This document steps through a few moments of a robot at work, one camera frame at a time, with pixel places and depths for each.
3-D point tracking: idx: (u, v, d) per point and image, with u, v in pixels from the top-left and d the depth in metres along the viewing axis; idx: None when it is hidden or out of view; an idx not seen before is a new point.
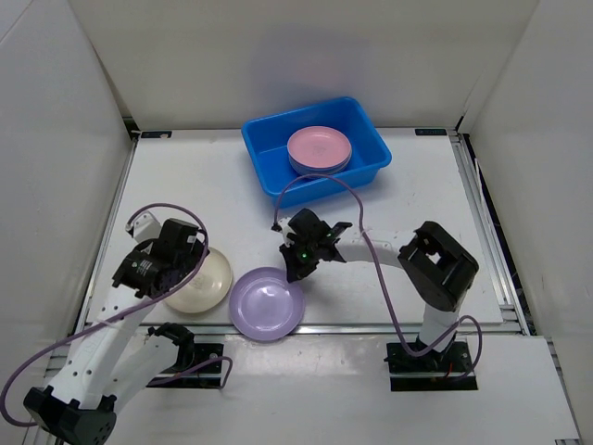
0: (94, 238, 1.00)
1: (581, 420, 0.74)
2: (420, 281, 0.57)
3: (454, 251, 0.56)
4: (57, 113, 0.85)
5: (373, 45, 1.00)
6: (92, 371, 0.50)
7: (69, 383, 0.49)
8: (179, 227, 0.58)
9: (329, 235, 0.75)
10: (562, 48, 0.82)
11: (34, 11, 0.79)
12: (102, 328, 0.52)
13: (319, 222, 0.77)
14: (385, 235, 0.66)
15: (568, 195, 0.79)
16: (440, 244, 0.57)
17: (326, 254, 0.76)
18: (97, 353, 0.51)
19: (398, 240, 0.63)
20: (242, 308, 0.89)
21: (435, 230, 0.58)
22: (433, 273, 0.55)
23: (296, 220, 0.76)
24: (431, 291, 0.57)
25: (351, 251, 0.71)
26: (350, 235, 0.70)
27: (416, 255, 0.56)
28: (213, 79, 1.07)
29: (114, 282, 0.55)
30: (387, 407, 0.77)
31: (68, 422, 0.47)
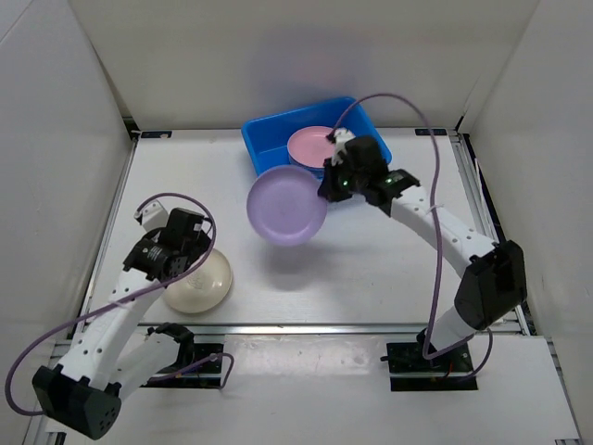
0: (94, 238, 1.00)
1: (581, 420, 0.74)
2: (467, 291, 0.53)
3: (519, 282, 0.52)
4: (57, 113, 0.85)
5: (373, 45, 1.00)
6: (102, 349, 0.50)
7: (79, 361, 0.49)
8: (187, 215, 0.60)
9: (386, 181, 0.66)
10: (562, 47, 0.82)
11: (34, 11, 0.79)
12: (114, 308, 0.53)
13: (381, 158, 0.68)
14: (459, 229, 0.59)
15: (568, 195, 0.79)
16: (515, 275, 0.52)
17: (372, 197, 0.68)
18: (109, 332, 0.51)
19: (471, 245, 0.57)
20: (262, 209, 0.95)
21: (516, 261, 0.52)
22: (491, 301, 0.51)
23: (357, 148, 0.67)
24: (471, 307, 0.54)
25: (407, 217, 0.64)
26: (414, 199, 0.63)
27: (488, 279, 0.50)
28: (213, 79, 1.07)
29: (126, 267, 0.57)
30: (387, 407, 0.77)
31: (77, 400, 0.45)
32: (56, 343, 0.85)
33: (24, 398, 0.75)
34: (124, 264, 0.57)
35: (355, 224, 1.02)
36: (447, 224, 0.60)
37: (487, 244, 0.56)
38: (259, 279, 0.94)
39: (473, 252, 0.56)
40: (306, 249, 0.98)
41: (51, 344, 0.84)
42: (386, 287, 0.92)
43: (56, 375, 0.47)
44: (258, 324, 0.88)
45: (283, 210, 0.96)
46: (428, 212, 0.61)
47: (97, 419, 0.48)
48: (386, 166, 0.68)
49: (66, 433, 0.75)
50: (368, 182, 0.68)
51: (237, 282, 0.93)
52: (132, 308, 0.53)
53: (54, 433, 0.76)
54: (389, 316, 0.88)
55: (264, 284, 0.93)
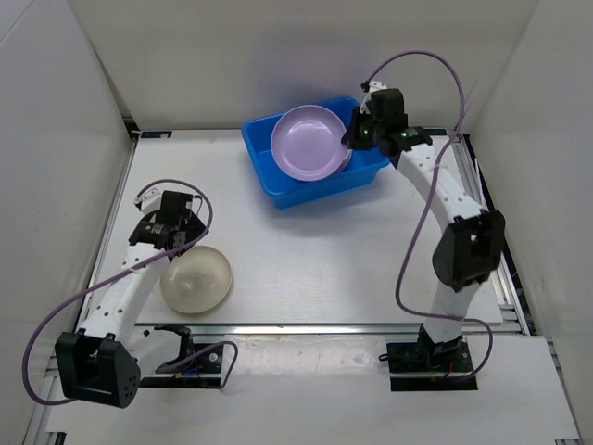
0: (94, 238, 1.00)
1: (581, 420, 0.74)
2: (444, 249, 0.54)
3: (494, 250, 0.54)
4: (57, 114, 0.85)
5: (373, 45, 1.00)
6: (122, 310, 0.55)
7: (103, 322, 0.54)
8: (179, 195, 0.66)
9: (400, 133, 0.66)
10: (562, 47, 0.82)
11: (34, 11, 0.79)
12: (128, 273, 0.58)
13: (401, 112, 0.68)
14: (453, 191, 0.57)
15: (568, 195, 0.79)
16: (491, 242, 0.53)
17: (384, 147, 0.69)
18: (126, 295, 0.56)
19: (459, 208, 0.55)
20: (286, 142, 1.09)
21: (498, 229, 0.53)
22: (462, 260, 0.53)
23: (381, 97, 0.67)
24: (444, 263, 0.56)
25: (411, 172, 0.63)
26: (421, 157, 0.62)
27: (464, 239, 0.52)
28: (213, 79, 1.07)
29: (131, 242, 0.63)
30: (387, 407, 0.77)
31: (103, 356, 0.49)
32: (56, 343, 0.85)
33: (25, 398, 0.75)
34: (129, 240, 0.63)
35: (355, 224, 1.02)
36: (444, 185, 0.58)
37: (476, 209, 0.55)
38: (259, 278, 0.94)
39: (458, 213, 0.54)
40: (305, 248, 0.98)
41: (51, 343, 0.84)
42: (386, 286, 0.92)
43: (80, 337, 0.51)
44: (258, 324, 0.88)
45: (305, 148, 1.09)
46: (431, 171, 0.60)
47: (122, 380, 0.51)
48: (405, 121, 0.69)
49: (66, 434, 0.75)
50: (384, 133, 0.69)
51: (237, 281, 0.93)
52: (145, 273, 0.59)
53: (54, 433, 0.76)
54: (389, 316, 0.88)
55: (265, 284, 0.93)
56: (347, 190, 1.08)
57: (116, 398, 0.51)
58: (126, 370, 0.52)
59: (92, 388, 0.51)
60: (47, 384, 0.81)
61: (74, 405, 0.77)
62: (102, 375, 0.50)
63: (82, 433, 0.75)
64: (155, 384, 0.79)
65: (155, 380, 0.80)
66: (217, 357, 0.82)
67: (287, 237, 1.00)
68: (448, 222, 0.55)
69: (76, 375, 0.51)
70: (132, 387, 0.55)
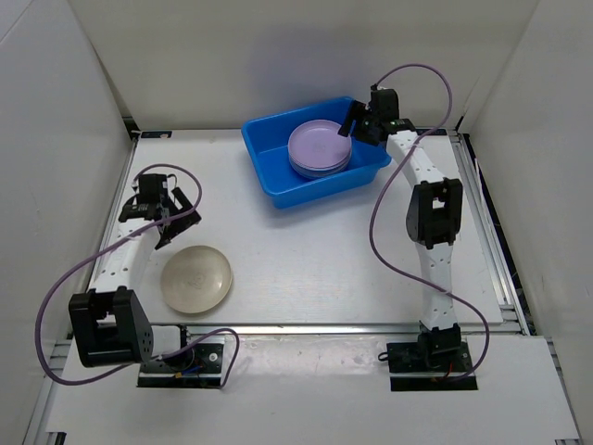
0: (94, 238, 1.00)
1: (581, 420, 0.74)
2: (413, 209, 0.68)
3: (452, 210, 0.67)
4: (57, 114, 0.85)
5: (373, 46, 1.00)
6: (127, 268, 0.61)
7: (111, 279, 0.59)
8: (154, 176, 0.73)
9: (390, 123, 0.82)
10: (563, 47, 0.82)
11: (35, 10, 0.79)
12: (127, 241, 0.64)
13: (394, 107, 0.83)
14: (423, 163, 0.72)
15: (568, 195, 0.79)
16: (451, 205, 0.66)
17: (377, 133, 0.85)
18: (129, 257, 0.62)
19: (427, 174, 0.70)
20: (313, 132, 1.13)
21: (456, 195, 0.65)
22: (424, 218, 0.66)
23: (377, 94, 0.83)
24: (413, 222, 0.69)
25: (395, 152, 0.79)
26: (403, 138, 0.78)
27: (426, 199, 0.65)
28: (213, 80, 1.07)
29: (120, 220, 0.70)
30: (387, 407, 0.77)
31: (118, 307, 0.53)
32: (56, 343, 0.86)
33: (25, 397, 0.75)
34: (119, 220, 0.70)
35: (355, 224, 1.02)
36: (417, 158, 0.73)
37: (439, 179, 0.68)
38: (259, 278, 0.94)
39: (424, 179, 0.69)
40: (305, 248, 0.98)
41: (51, 343, 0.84)
42: (385, 286, 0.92)
43: (91, 297, 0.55)
44: (258, 324, 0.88)
45: (319, 145, 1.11)
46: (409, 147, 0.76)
47: (140, 333, 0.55)
48: (397, 116, 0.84)
49: (66, 434, 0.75)
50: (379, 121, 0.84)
51: (237, 281, 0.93)
52: (141, 239, 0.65)
53: (54, 433, 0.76)
54: (389, 315, 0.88)
55: (264, 283, 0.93)
56: (347, 189, 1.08)
57: (136, 353, 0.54)
58: (140, 323, 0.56)
59: (110, 349, 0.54)
60: (47, 384, 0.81)
61: (74, 405, 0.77)
62: (119, 332, 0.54)
63: (82, 433, 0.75)
64: (154, 384, 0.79)
65: (153, 380, 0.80)
66: (217, 357, 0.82)
67: (286, 237, 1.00)
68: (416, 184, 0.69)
69: (93, 338, 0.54)
70: (146, 344, 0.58)
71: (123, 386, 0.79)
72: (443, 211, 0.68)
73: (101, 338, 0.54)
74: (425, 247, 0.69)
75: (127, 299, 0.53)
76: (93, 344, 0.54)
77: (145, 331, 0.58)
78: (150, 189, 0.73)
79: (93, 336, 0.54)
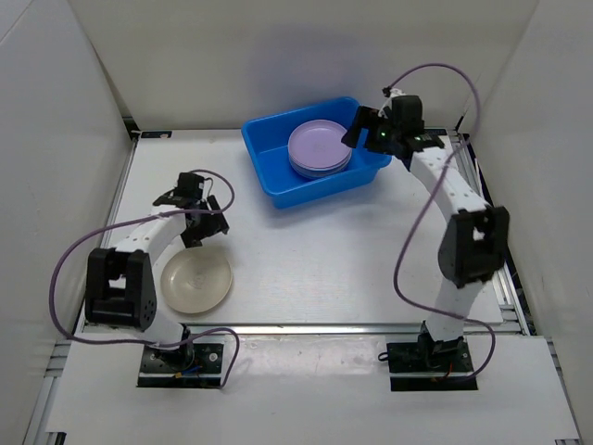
0: (94, 238, 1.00)
1: (581, 420, 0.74)
2: (449, 240, 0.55)
3: (498, 246, 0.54)
4: (57, 114, 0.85)
5: (373, 46, 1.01)
6: (149, 238, 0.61)
7: (131, 243, 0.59)
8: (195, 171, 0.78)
9: (415, 138, 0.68)
10: (563, 48, 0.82)
11: (35, 10, 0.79)
12: (155, 219, 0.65)
13: (418, 117, 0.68)
14: (460, 187, 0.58)
15: (568, 195, 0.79)
16: (496, 239, 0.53)
17: (398, 150, 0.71)
18: (153, 230, 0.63)
19: (464, 200, 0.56)
20: (313, 132, 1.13)
21: (502, 226, 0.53)
22: (463, 253, 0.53)
23: (398, 100, 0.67)
24: (448, 259, 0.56)
25: (422, 172, 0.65)
26: (432, 157, 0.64)
27: (468, 229, 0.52)
28: (213, 80, 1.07)
29: (155, 204, 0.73)
30: (388, 407, 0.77)
31: (130, 265, 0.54)
32: (56, 343, 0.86)
33: (25, 397, 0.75)
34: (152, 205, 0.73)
35: (355, 224, 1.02)
36: (450, 182, 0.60)
37: (480, 206, 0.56)
38: (260, 278, 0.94)
39: (462, 207, 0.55)
40: (305, 248, 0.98)
41: (51, 344, 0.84)
42: (385, 287, 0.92)
43: (109, 253, 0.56)
44: (258, 324, 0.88)
45: (319, 145, 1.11)
46: (439, 169, 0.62)
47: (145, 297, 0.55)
48: (421, 125, 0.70)
49: (65, 434, 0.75)
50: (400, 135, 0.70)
51: (238, 281, 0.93)
52: (168, 221, 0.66)
53: (54, 433, 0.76)
54: (389, 316, 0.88)
55: (265, 283, 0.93)
56: (347, 190, 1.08)
57: (135, 320, 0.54)
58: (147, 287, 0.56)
59: (113, 308, 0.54)
60: (47, 384, 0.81)
61: (74, 405, 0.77)
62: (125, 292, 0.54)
63: (82, 433, 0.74)
64: (153, 384, 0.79)
65: (153, 380, 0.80)
66: (217, 357, 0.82)
67: (286, 237, 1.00)
68: (452, 214, 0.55)
69: (100, 293, 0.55)
70: (149, 315, 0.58)
71: (123, 386, 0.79)
72: (485, 245, 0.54)
73: (107, 296, 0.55)
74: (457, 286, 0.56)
75: (142, 260, 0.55)
76: (99, 298, 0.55)
77: (151, 299, 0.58)
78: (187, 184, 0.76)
79: (101, 290, 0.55)
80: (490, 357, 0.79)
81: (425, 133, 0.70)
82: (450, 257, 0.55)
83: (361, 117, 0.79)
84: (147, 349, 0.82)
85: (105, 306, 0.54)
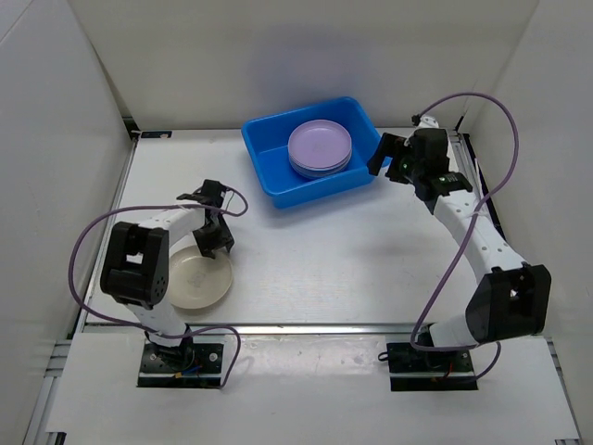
0: (94, 238, 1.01)
1: (581, 420, 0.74)
2: (482, 299, 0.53)
3: (534, 310, 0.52)
4: (57, 114, 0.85)
5: (373, 46, 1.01)
6: (170, 222, 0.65)
7: (153, 222, 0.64)
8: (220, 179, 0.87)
9: (439, 180, 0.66)
10: (563, 47, 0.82)
11: (34, 11, 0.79)
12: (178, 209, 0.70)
13: (444, 155, 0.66)
14: (492, 241, 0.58)
15: (568, 196, 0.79)
16: (533, 302, 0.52)
17: (420, 190, 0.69)
18: (174, 215, 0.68)
19: (498, 257, 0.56)
20: (312, 133, 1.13)
21: (539, 289, 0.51)
22: (498, 317, 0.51)
23: (425, 137, 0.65)
24: (480, 319, 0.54)
25: (447, 217, 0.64)
26: (459, 203, 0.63)
27: (504, 291, 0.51)
28: (213, 80, 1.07)
29: (180, 199, 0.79)
30: (388, 407, 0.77)
31: (152, 240, 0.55)
32: (56, 343, 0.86)
33: (25, 397, 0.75)
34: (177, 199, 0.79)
35: (355, 224, 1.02)
36: (482, 234, 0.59)
37: (516, 261, 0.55)
38: (260, 278, 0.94)
39: (497, 264, 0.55)
40: (306, 248, 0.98)
41: (51, 344, 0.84)
42: (385, 287, 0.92)
43: (132, 228, 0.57)
44: (258, 325, 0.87)
45: (319, 145, 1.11)
46: (468, 216, 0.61)
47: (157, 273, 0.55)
48: (445, 164, 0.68)
49: (65, 434, 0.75)
50: (424, 174, 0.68)
51: (238, 282, 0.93)
52: (190, 210, 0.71)
53: (54, 433, 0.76)
54: (389, 316, 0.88)
55: (265, 283, 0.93)
56: (347, 190, 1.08)
57: (146, 293, 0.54)
58: (162, 265, 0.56)
59: (127, 279, 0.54)
60: (47, 384, 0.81)
61: (75, 405, 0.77)
62: (143, 265, 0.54)
63: (82, 433, 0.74)
64: (153, 384, 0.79)
65: (153, 380, 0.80)
66: (217, 357, 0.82)
67: (286, 237, 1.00)
68: (485, 271, 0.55)
69: (118, 263, 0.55)
70: (158, 294, 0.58)
71: (123, 386, 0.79)
72: (522, 308, 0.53)
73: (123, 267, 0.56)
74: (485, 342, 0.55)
75: (161, 237, 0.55)
76: (116, 268, 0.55)
77: (163, 277, 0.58)
78: (212, 188, 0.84)
79: (118, 261, 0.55)
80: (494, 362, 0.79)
81: (450, 173, 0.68)
82: (483, 319, 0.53)
83: (385, 146, 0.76)
84: (147, 349, 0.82)
85: (119, 277, 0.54)
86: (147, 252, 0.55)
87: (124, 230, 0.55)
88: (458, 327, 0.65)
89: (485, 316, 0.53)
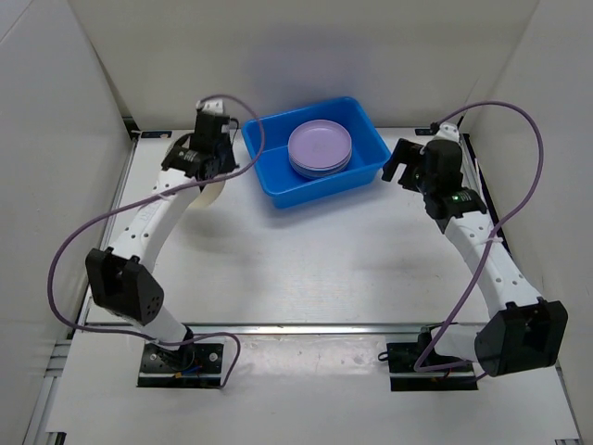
0: (94, 238, 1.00)
1: (582, 420, 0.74)
2: (493, 334, 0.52)
3: (547, 347, 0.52)
4: (57, 115, 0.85)
5: (373, 46, 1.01)
6: (147, 235, 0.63)
7: (130, 242, 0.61)
8: (213, 120, 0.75)
9: (452, 197, 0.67)
10: (563, 47, 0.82)
11: (34, 11, 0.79)
12: (157, 200, 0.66)
13: (457, 171, 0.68)
14: (506, 273, 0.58)
15: (569, 195, 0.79)
16: (548, 339, 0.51)
17: (432, 209, 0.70)
18: (153, 222, 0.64)
19: (512, 291, 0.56)
20: (313, 133, 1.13)
21: (554, 327, 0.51)
22: (510, 351, 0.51)
23: (438, 153, 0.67)
24: (489, 349, 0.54)
25: (460, 239, 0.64)
26: (473, 225, 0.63)
27: (519, 329, 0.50)
28: (213, 80, 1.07)
29: (167, 167, 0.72)
30: (388, 407, 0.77)
31: (128, 275, 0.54)
32: (56, 343, 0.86)
33: (25, 397, 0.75)
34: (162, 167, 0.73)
35: (356, 225, 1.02)
36: (496, 263, 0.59)
37: (532, 298, 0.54)
38: (259, 279, 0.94)
39: (510, 301, 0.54)
40: (306, 248, 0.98)
41: (51, 344, 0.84)
42: (386, 287, 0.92)
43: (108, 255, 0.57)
44: (258, 325, 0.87)
45: (319, 145, 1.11)
46: (482, 243, 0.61)
47: (145, 298, 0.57)
48: (460, 179, 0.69)
49: (66, 434, 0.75)
50: (436, 191, 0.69)
51: (237, 282, 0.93)
52: (170, 201, 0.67)
53: (54, 433, 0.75)
54: (389, 316, 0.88)
55: (265, 283, 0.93)
56: (347, 190, 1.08)
57: (138, 314, 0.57)
58: (146, 289, 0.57)
59: (116, 302, 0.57)
60: (47, 384, 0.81)
61: (75, 405, 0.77)
62: (126, 294, 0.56)
63: (82, 433, 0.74)
64: (153, 384, 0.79)
65: (153, 380, 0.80)
66: (217, 357, 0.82)
67: (286, 238, 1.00)
68: (500, 306, 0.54)
69: (102, 292, 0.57)
70: (154, 304, 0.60)
71: (123, 386, 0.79)
72: (534, 342, 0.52)
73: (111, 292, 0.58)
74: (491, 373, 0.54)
75: (136, 273, 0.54)
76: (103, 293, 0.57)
77: (154, 296, 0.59)
78: (205, 144, 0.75)
79: (102, 291, 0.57)
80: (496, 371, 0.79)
81: (464, 190, 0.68)
82: (493, 351, 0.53)
83: (400, 153, 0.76)
84: (147, 349, 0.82)
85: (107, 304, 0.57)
86: (126, 285, 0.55)
87: (97, 264, 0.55)
88: (457, 340, 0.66)
89: (496, 349, 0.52)
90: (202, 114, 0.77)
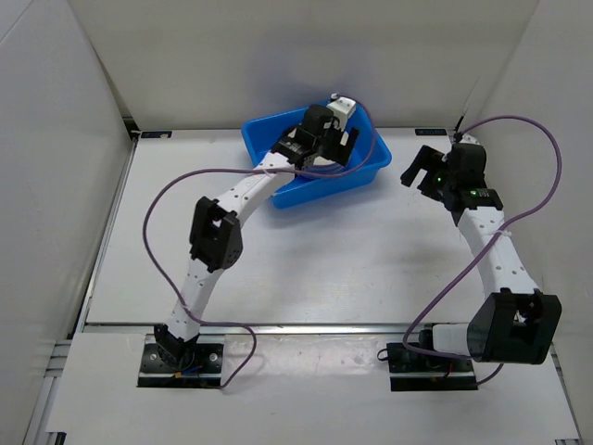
0: (93, 237, 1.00)
1: (581, 420, 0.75)
2: (485, 318, 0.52)
3: (539, 339, 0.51)
4: (56, 114, 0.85)
5: (374, 46, 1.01)
6: (247, 198, 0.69)
7: (231, 200, 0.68)
8: (318, 119, 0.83)
9: (470, 192, 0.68)
10: (563, 47, 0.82)
11: (34, 11, 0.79)
12: (261, 174, 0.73)
13: (477, 169, 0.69)
14: (507, 261, 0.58)
15: (569, 195, 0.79)
16: (538, 332, 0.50)
17: (449, 201, 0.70)
18: (254, 188, 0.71)
19: (509, 279, 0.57)
20: None
21: (547, 320, 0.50)
22: (498, 336, 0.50)
23: (461, 149, 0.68)
24: (479, 337, 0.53)
25: (470, 231, 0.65)
26: (485, 219, 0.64)
27: (509, 312, 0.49)
28: (213, 79, 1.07)
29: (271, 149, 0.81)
30: (387, 407, 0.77)
31: (224, 224, 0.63)
32: (56, 343, 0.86)
33: (24, 397, 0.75)
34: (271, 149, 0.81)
35: (356, 225, 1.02)
36: (499, 253, 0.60)
37: (529, 287, 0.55)
38: (259, 278, 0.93)
39: (506, 286, 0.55)
40: (307, 248, 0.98)
41: (51, 343, 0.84)
42: (386, 287, 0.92)
43: (213, 205, 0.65)
44: (258, 325, 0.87)
45: None
46: (490, 233, 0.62)
47: (230, 247, 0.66)
48: (480, 176, 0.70)
49: (66, 434, 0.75)
50: (456, 185, 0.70)
51: (238, 282, 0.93)
52: (271, 179, 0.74)
53: (54, 433, 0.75)
54: (389, 315, 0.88)
55: (265, 282, 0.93)
56: (347, 190, 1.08)
57: (220, 260, 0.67)
58: (234, 242, 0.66)
59: (209, 246, 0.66)
60: (47, 384, 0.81)
61: (74, 405, 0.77)
62: (219, 241, 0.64)
63: (82, 433, 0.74)
64: (152, 384, 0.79)
65: (153, 380, 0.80)
66: (217, 357, 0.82)
67: (287, 237, 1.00)
68: (495, 291, 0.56)
69: (199, 232, 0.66)
70: (232, 255, 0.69)
71: (123, 386, 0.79)
72: (524, 334, 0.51)
73: (204, 234, 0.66)
74: (480, 361, 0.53)
75: (232, 225, 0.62)
76: (198, 235, 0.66)
77: (235, 247, 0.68)
78: (308, 137, 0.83)
79: (200, 231, 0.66)
80: (494, 373, 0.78)
81: (483, 188, 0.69)
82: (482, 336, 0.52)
83: (422, 158, 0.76)
84: (148, 349, 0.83)
85: (200, 242, 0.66)
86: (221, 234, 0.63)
87: (205, 209, 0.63)
88: (457, 338, 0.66)
89: (484, 334, 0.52)
90: (309, 110, 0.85)
